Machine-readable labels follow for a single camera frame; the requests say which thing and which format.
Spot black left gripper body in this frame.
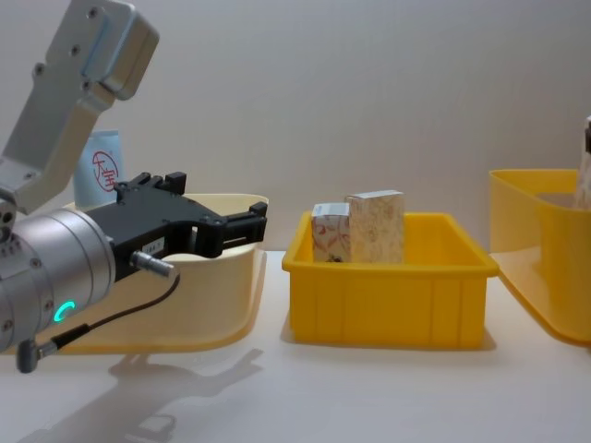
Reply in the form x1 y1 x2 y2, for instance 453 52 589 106
86 192 223 283

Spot cream plastic bin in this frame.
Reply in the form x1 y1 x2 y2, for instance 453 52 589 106
54 190 270 357

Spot small patterned box red flowers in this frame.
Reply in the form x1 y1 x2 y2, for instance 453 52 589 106
310 201 352 265

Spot tall beige patterned box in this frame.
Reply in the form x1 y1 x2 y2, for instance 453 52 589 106
344 188 407 266

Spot shallow yellow plastic bin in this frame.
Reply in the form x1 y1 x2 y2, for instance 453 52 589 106
281 210 501 349

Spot tall yellow plastic bin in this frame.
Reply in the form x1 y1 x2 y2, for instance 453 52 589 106
488 168 591 348

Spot thin dark gripper cable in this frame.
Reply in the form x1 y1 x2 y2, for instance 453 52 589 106
16 250 182 374

